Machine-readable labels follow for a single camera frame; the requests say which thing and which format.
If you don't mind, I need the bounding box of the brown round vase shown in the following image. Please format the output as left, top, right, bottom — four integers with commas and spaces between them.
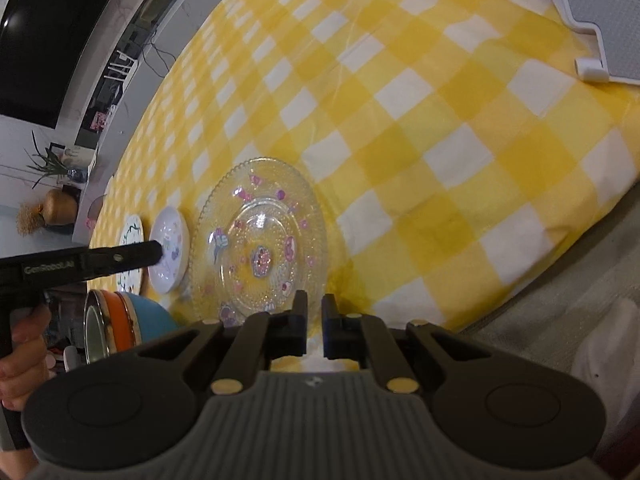
16, 187, 79, 236

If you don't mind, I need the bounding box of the white dish rack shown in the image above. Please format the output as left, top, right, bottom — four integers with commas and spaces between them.
530, 0, 640, 85

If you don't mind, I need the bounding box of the white cloth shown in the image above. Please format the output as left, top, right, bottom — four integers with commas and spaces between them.
570, 297, 640, 411

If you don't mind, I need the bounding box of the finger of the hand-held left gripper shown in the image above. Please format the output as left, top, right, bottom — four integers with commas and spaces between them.
82, 240, 165, 277

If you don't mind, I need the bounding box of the yellow checked tablecloth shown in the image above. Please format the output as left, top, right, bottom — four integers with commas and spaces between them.
97, 0, 640, 333

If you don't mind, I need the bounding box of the orange bowl with steel inside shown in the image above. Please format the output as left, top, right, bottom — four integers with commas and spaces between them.
84, 289, 138, 366

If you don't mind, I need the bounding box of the spiky green potted plant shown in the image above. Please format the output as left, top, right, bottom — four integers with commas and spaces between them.
25, 130, 76, 188

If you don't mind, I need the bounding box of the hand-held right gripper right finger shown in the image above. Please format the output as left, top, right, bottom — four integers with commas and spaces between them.
321, 294, 501, 395

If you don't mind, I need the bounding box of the white floral print plate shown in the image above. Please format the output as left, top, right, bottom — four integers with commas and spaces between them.
116, 214, 146, 296

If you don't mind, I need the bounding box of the small white printed dish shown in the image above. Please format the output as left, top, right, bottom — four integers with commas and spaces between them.
148, 206, 191, 295

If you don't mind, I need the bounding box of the person's left hand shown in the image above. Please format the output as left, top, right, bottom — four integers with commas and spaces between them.
0, 305, 53, 411

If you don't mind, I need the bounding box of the black television screen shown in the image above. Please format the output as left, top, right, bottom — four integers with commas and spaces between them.
0, 0, 133, 128

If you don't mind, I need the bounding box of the person's left forearm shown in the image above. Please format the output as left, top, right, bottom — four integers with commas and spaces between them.
0, 449, 38, 480

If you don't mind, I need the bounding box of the blue bowl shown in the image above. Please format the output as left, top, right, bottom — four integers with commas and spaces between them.
122, 292, 180, 348

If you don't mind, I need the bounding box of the clear glass plate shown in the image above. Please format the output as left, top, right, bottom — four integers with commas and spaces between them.
190, 157, 329, 328

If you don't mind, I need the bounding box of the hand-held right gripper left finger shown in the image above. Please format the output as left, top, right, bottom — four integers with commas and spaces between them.
135, 290, 308, 396

